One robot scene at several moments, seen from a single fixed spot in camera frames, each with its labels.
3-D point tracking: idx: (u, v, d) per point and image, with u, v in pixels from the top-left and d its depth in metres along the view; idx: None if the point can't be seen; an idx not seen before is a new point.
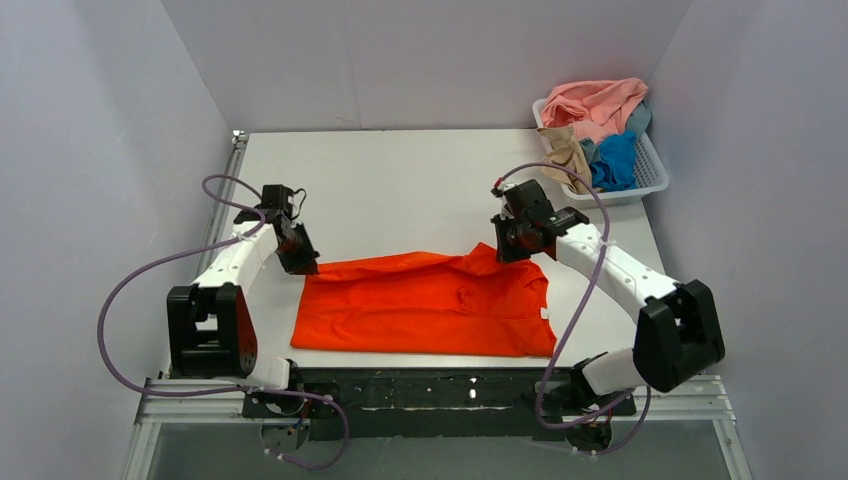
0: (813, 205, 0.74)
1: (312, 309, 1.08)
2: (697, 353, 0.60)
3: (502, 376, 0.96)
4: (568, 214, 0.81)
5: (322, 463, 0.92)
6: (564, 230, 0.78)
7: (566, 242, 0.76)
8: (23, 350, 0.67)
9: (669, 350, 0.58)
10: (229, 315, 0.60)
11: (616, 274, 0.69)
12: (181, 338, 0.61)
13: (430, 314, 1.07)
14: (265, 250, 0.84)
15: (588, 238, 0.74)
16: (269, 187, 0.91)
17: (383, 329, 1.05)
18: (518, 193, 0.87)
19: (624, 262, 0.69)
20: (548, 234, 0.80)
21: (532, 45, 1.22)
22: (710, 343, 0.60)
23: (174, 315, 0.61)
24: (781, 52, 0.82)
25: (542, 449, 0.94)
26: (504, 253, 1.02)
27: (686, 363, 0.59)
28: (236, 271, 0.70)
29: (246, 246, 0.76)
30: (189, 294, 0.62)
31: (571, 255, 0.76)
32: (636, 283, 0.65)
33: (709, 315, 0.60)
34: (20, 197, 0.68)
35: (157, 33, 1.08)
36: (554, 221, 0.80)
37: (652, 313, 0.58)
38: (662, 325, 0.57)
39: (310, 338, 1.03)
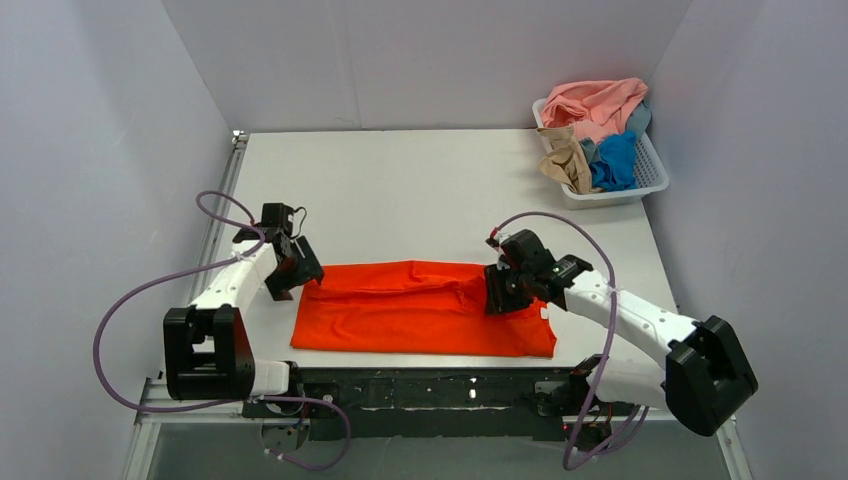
0: (813, 204, 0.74)
1: (312, 309, 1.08)
2: (731, 391, 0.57)
3: (502, 376, 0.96)
4: (570, 262, 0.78)
5: (324, 463, 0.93)
6: (570, 281, 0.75)
7: (575, 293, 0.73)
8: (24, 350, 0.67)
9: (706, 394, 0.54)
10: (228, 340, 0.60)
11: (631, 319, 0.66)
12: (178, 361, 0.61)
13: (429, 314, 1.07)
14: (265, 268, 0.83)
15: (597, 285, 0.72)
16: (270, 206, 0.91)
17: (383, 329, 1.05)
18: (516, 246, 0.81)
19: (639, 307, 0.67)
20: (554, 285, 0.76)
21: (532, 45, 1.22)
22: (742, 378, 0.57)
23: (171, 338, 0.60)
24: (781, 53, 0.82)
25: (542, 449, 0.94)
26: (502, 304, 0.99)
27: (723, 403, 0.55)
28: (235, 293, 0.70)
29: (246, 267, 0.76)
30: (185, 315, 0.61)
31: (582, 306, 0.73)
32: (655, 328, 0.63)
33: (734, 350, 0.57)
34: (21, 196, 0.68)
35: (157, 34, 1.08)
36: (557, 272, 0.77)
37: (679, 359, 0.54)
38: (693, 369, 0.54)
39: (310, 338, 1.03)
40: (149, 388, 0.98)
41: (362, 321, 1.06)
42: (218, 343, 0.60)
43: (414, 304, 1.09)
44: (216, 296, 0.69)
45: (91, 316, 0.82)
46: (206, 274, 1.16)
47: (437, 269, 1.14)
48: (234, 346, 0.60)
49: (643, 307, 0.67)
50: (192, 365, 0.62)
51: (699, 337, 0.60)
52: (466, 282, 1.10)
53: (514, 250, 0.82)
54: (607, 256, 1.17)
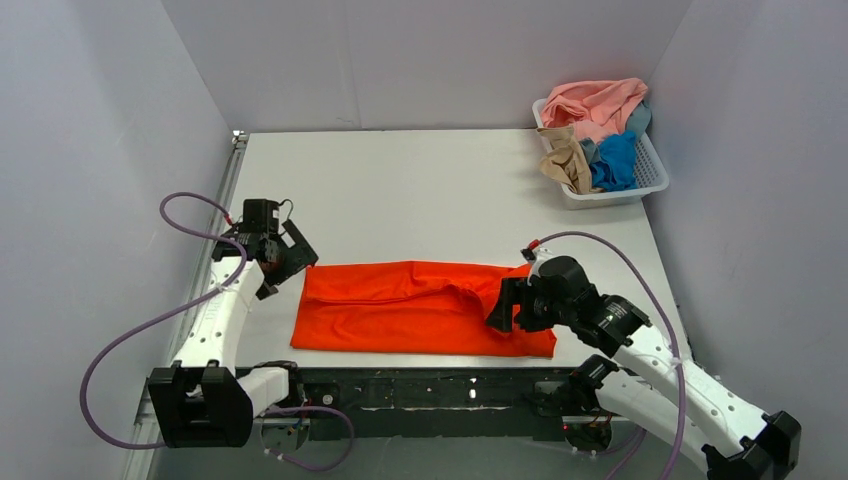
0: (813, 204, 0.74)
1: (313, 309, 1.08)
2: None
3: (502, 376, 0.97)
4: (621, 307, 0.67)
5: (324, 464, 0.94)
6: (624, 335, 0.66)
7: (633, 354, 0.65)
8: (25, 350, 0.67)
9: None
10: (218, 402, 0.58)
11: (698, 400, 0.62)
12: (171, 416, 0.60)
13: (430, 314, 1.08)
14: (249, 293, 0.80)
15: (658, 350, 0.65)
16: (251, 203, 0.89)
17: (383, 329, 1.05)
18: (563, 283, 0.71)
19: (705, 387, 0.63)
20: (605, 338, 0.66)
21: (532, 45, 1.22)
22: (794, 471, 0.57)
23: (161, 401, 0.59)
24: (781, 53, 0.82)
25: (541, 449, 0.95)
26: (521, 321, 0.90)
27: None
28: (221, 340, 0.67)
29: (227, 303, 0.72)
30: (172, 376, 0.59)
31: (640, 369, 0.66)
32: (725, 417, 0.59)
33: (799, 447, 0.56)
34: (21, 196, 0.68)
35: (158, 34, 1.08)
36: (609, 320, 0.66)
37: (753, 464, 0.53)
38: (764, 475, 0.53)
39: (311, 338, 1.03)
40: (149, 388, 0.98)
41: (362, 321, 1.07)
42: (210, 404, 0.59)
43: (412, 303, 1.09)
44: (201, 347, 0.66)
45: (92, 316, 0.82)
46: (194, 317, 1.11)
47: (437, 268, 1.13)
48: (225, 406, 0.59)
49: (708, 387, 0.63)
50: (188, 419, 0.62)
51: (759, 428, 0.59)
52: (466, 282, 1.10)
53: (559, 286, 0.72)
54: (608, 255, 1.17)
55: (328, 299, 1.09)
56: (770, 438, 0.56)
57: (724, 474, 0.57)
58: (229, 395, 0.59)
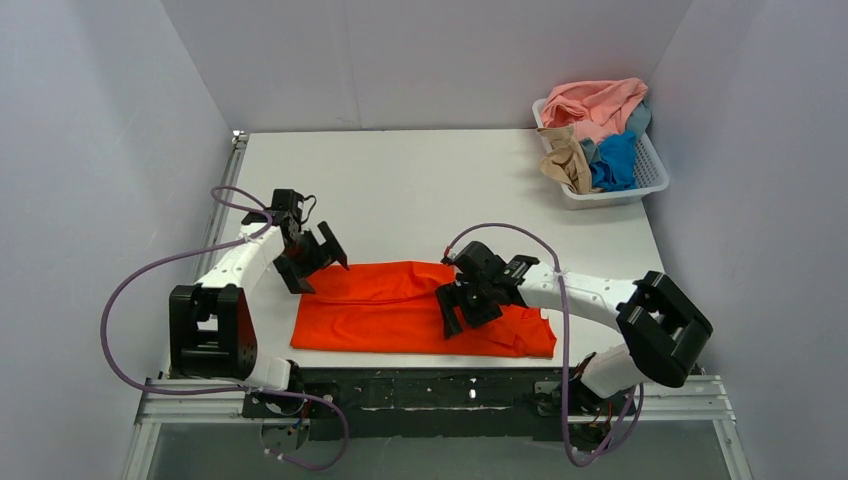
0: (813, 204, 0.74)
1: (312, 309, 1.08)
2: (689, 337, 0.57)
3: (501, 376, 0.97)
4: (520, 263, 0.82)
5: (322, 463, 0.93)
6: (521, 278, 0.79)
7: (528, 288, 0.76)
8: (25, 348, 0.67)
9: (661, 346, 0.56)
10: (227, 322, 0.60)
11: (580, 297, 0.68)
12: (182, 336, 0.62)
13: (429, 314, 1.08)
14: (271, 252, 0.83)
15: (545, 274, 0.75)
16: (280, 191, 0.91)
17: (383, 329, 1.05)
18: (468, 259, 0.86)
19: (585, 282, 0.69)
20: (509, 287, 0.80)
21: (532, 45, 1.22)
22: (693, 320, 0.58)
23: (175, 316, 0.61)
24: (781, 53, 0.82)
25: (541, 449, 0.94)
26: (470, 320, 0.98)
27: (685, 351, 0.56)
28: (240, 274, 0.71)
29: (250, 248, 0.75)
30: (191, 293, 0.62)
31: (543, 298, 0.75)
32: (603, 297, 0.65)
33: (678, 298, 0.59)
34: (20, 196, 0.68)
35: (158, 34, 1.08)
36: (510, 273, 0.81)
37: (630, 320, 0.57)
38: (644, 328, 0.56)
39: (310, 339, 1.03)
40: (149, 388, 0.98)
41: (361, 320, 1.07)
42: (219, 324, 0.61)
43: (411, 303, 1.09)
44: (220, 275, 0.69)
45: (91, 315, 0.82)
46: (211, 256, 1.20)
47: (435, 268, 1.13)
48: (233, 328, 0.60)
49: (590, 281, 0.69)
50: (194, 342, 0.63)
51: (645, 294, 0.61)
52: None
53: (467, 263, 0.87)
54: (607, 256, 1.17)
55: (328, 300, 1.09)
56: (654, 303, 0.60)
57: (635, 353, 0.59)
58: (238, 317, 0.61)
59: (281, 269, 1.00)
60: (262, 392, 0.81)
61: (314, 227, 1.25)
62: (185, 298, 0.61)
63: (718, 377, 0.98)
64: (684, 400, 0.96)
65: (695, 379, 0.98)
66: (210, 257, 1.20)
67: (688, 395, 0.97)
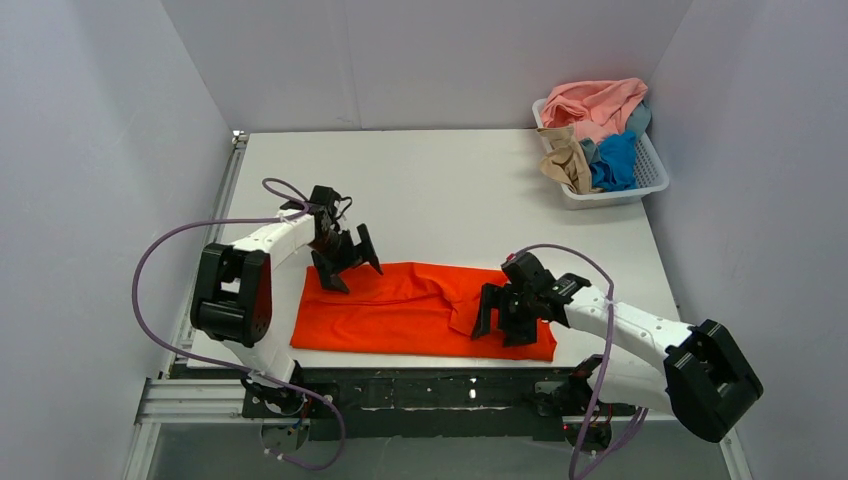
0: (813, 205, 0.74)
1: (312, 309, 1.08)
2: (736, 393, 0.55)
3: (502, 377, 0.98)
4: (570, 280, 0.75)
5: (321, 464, 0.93)
6: (568, 298, 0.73)
7: (574, 309, 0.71)
8: (24, 349, 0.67)
9: (710, 400, 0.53)
10: (250, 281, 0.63)
11: (630, 332, 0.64)
12: (207, 286, 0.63)
13: (430, 315, 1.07)
14: (302, 238, 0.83)
15: (595, 299, 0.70)
16: (320, 189, 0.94)
17: (383, 329, 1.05)
18: (517, 268, 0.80)
19: (636, 317, 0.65)
20: (555, 305, 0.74)
21: (532, 45, 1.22)
22: (745, 379, 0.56)
23: (206, 266, 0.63)
24: (781, 54, 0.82)
25: (542, 449, 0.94)
26: (503, 326, 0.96)
27: (730, 407, 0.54)
28: (271, 244, 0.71)
29: (285, 226, 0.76)
30: (222, 251, 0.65)
31: (588, 322, 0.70)
32: (653, 337, 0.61)
33: (733, 354, 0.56)
34: (20, 197, 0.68)
35: (158, 34, 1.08)
36: (559, 290, 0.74)
37: (677, 364, 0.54)
38: (693, 377, 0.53)
39: (310, 339, 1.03)
40: (149, 388, 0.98)
41: (361, 320, 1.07)
42: (242, 283, 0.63)
43: (411, 304, 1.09)
44: (252, 242, 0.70)
45: (91, 315, 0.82)
46: (218, 228, 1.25)
47: (434, 268, 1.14)
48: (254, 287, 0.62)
49: (640, 316, 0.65)
50: (215, 298, 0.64)
51: (697, 343, 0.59)
52: (466, 285, 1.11)
53: (516, 272, 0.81)
54: (607, 256, 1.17)
55: (328, 300, 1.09)
56: (704, 350, 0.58)
57: (677, 396, 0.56)
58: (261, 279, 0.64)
59: (316, 262, 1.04)
60: (261, 378, 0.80)
61: (352, 227, 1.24)
62: (216, 254, 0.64)
63: None
64: None
65: None
66: (218, 228, 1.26)
67: None
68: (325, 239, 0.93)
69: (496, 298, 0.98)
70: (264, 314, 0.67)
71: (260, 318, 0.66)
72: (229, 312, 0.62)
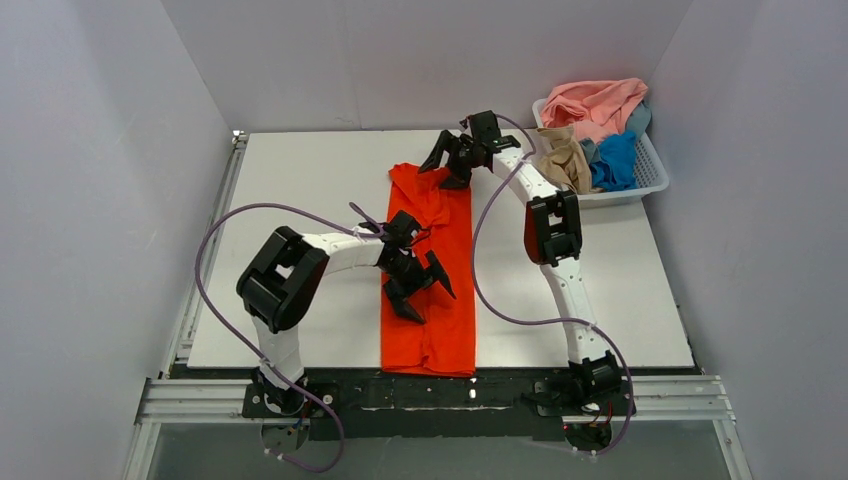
0: (813, 205, 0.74)
1: (429, 349, 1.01)
2: (562, 238, 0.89)
3: (502, 376, 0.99)
4: (508, 140, 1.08)
5: (322, 465, 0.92)
6: (499, 149, 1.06)
7: (497, 157, 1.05)
8: (22, 352, 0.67)
9: (541, 234, 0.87)
10: (301, 272, 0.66)
11: (522, 180, 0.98)
12: (264, 261, 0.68)
13: (437, 245, 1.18)
14: (362, 259, 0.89)
15: (514, 157, 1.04)
16: (399, 215, 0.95)
17: (462, 290, 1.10)
18: (476, 120, 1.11)
19: (531, 173, 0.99)
20: (489, 153, 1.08)
21: (532, 45, 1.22)
22: (572, 233, 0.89)
23: (270, 244, 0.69)
24: (781, 54, 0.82)
25: (542, 449, 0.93)
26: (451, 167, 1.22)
27: (554, 244, 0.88)
28: (332, 249, 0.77)
29: (355, 241, 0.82)
30: (288, 237, 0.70)
31: (501, 169, 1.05)
32: (533, 188, 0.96)
33: (574, 214, 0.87)
34: (20, 199, 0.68)
35: (159, 35, 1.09)
36: (495, 143, 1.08)
37: (533, 207, 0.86)
38: (538, 216, 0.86)
39: (462, 354, 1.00)
40: (149, 388, 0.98)
41: (453, 321, 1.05)
42: (295, 270, 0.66)
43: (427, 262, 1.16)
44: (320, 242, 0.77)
45: (89, 316, 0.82)
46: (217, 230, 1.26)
47: None
48: (304, 279, 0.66)
49: (534, 176, 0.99)
50: (266, 276, 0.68)
51: (558, 203, 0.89)
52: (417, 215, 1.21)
53: (476, 123, 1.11)
54: (606, 256, 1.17)
55: (421, 338, 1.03)
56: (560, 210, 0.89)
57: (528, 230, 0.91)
58: (312, 274, 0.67)
59: (390, 292, 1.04)
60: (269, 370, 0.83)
61: None
62: (285, 237, 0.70)
63: (719, 377, 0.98)
64: (684, 400, 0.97)
65: (695, 379, 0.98)
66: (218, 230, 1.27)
67: (688, 395, 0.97)
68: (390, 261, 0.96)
69: (451, 144, 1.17)
70: (301, 310, 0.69)
71: (297, 310, 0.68)
72: (272, 291, 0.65)
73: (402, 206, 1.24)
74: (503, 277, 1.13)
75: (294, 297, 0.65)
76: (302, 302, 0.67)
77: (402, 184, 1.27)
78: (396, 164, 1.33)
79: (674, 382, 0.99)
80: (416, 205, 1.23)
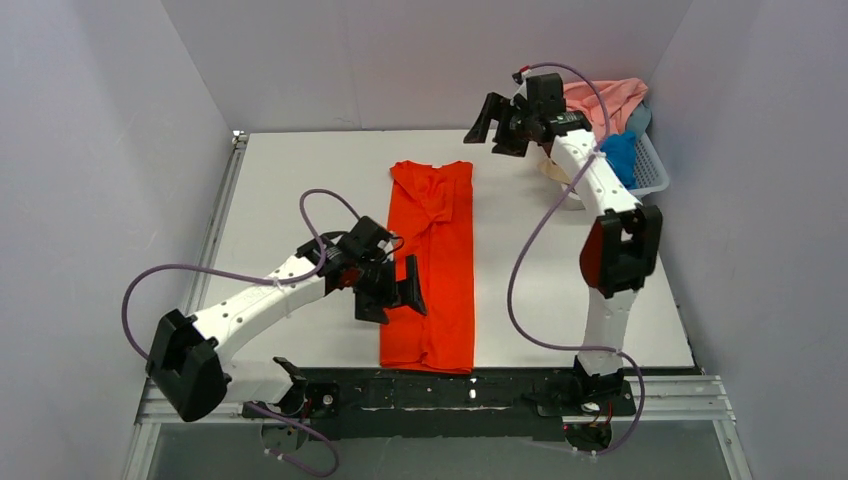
0: (813, 205, 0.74)
1: (428, 348, 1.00)
2: (632, 264, 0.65)
3: (502, 376, 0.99)
4: (574, 118, 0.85)
5: (322, 468, 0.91)
6: (564, 131, 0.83)
7: (561, 142, 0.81)
8: (24, 351, 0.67)
9: (607, 257, 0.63)
10: (189, 372, 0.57)
11: (591, 182, 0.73)
12: (158, 353, 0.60)
13: (440, 242, 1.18)
14: (299, 301, 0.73)
15: (583, 145, 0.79)
16: (366, 222, 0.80)
17: (461, 288, 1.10)
18: (538, 84, 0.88)
19: (603, 174, 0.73)
20: (550, 131, 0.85)
21: (532, 45, 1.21)
22: (646, 259, 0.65)
23: (159, 334, 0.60)
24: (781, 54, 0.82)
25: (542, 450, 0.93)
26: (499, 140, 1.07)
27: (620, 270, 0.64)
28: (235, 327, 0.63)
29: (270, 298, 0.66)
30: (175, 327, 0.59)
31: (564, 156, 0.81)
32: (604, 195, 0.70)
33: (655, 235, 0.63)
34: (21, 198, 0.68)
35: (159, 34, 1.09)
36: (559, 121, 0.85)
37: (603, 221, 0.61)
38: (610, 234, 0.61)
39: (462, 352, 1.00)
40: (149, 388, 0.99)
41: (453, 318, 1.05)
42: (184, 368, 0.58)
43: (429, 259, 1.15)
44: (219, 319, 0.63)
45: (89, 315, 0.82)
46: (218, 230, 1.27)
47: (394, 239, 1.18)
48: (192, 382, 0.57)
49: (608, 175, 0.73)
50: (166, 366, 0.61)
51: (634, 218, 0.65)
52: (419, 211, 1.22)
53: (535, 89, 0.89)
54: None
55: (420, 336, 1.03)
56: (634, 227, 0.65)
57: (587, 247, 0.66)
58: (201, 375, 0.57)
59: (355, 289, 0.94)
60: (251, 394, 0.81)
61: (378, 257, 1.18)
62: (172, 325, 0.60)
63: (718, 377, 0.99)
64: (683, 400, 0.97)
65: (694, 379, 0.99)
66: (217, 231, 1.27)
67: (688, 396, 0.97)
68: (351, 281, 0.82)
69: (500, 109, 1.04)
70: (217, 394, 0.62)
71: (208, 400, 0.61)
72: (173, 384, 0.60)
73: (406, 203, 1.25)
74: (506, 276, 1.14)
75: (191, 396, 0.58)
76: (208, 394, 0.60)
77: (406, 181, 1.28)
78: (400, 161, 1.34)
79: (673, 382, 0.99)
80: (420, 201, 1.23)
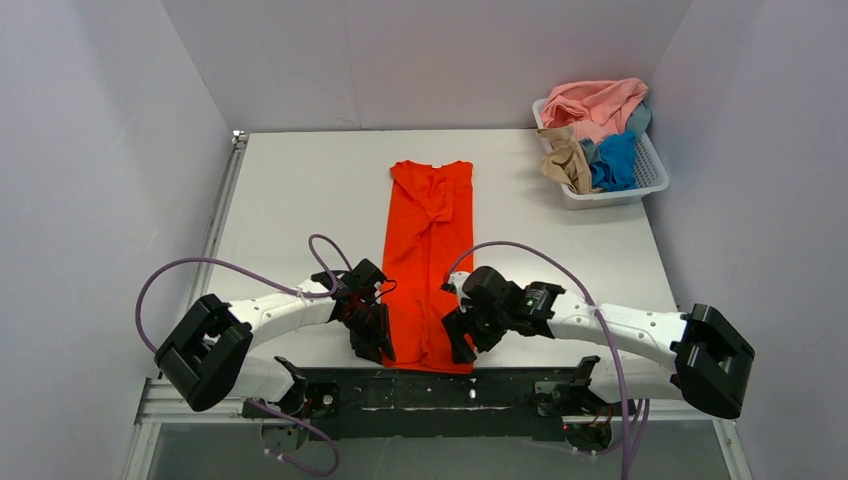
0: (813, 204, 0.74)
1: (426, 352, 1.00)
2: (738, 365, 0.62)
3: (502, 376, 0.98)
4: (541, 290, 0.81)
5: (321, 468, 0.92)
6: (549, 311, 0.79)
7: (559, 321, 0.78)
8: (22, 351, 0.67)
9: (719, 382, 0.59)
10: (217, 350, 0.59)
11: (625, 333, 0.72)
12: (184, 336, 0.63)
13: (438, 243, 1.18)
14: (309, 319, 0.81)
15: (577, 307, 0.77)
16: (365, 262, 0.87)
17: None
18: (482, 292, 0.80)
19: (626, 318, 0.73)
20: (536, 320, 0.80)
21: (532, 45, 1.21)
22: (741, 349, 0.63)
23: (190, 314, 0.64)
24: (781, 53, 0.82)
25: (542, 449, 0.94)
26: (481, 346, 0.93)
27: (736, 383, 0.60)
28: (263, 319, 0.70)
29: (294, 305, 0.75)
30: (212, 306, 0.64)
31: (572, 330, 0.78)
32: (651, 336, 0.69)
33: (724, 328, 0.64)
34: (20, 196, 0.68)
35: (158, 34, 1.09)
36: (534, 306, 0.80)
37: (687, 361, 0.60)
38: (702, 364, 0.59)
39: None
40: (149, 388, 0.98)
41: None
42: (213, 351, 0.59)
43: (428, 263, 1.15)
44: (251, 311, 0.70)
45: (89, 314, 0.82)
46: (218, 230, 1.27)
47: (393, 242, 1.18)
48: (219, 363, 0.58)
49: (629, 316, 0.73)
50: (186, 349, 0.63)
51: (691, 327, 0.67)
52: (419, 212, 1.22)
53: (482, 295, 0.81)
54: (611, 257, 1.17)
55: (419, 339, 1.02)
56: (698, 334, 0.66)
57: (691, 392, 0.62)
58: (233, 357, 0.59)
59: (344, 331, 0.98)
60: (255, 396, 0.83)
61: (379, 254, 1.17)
62: (209, 307, 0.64)
63: None
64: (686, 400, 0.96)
65: None
66: (217, 231, 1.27)
67: None
68: (345, 316, 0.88)
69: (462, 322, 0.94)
70: (225, 390, 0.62)
71: (220, 387, 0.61)
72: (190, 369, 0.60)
73: (405, 203, 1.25)
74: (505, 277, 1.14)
75: (211, 378, 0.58)
76: (222, 382, 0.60)
77: (405, 181, 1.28)
78: (400, 161, 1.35)
79: None
80: (420, 202, 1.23)
